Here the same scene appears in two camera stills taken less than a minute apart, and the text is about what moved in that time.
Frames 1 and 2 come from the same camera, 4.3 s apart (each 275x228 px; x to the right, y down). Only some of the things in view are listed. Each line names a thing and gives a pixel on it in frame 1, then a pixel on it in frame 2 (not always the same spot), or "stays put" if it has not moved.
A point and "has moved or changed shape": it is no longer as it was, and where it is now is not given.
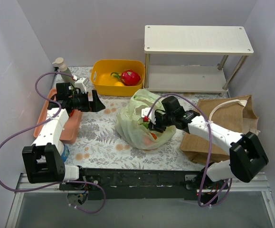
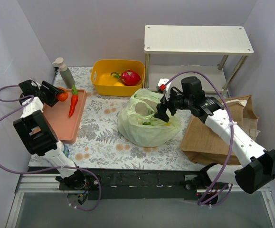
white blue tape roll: x=63 y=150 stays put
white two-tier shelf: x=205 y=40 stays put
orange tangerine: x=155 y=137 has moved or changed shape
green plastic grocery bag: x=133 y=131 stays put
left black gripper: x=91 y=101 → x=52 y=93
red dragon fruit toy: x=128 y=78 stays put
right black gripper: x=158 y=121 → x=165 y=105
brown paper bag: x=236 y=114 stays put
